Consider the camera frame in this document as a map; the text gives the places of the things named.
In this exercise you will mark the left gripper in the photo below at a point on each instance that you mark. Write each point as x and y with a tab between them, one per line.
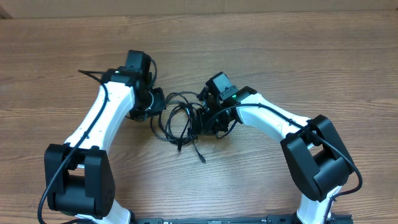
160	104

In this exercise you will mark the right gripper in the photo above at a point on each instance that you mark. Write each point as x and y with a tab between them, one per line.
203	126

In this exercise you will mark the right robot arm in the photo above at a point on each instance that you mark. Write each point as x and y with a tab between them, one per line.
318	161

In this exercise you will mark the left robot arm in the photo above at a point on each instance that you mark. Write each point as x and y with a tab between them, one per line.
79	180

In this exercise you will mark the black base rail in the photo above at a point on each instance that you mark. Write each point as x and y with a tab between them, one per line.
214	221

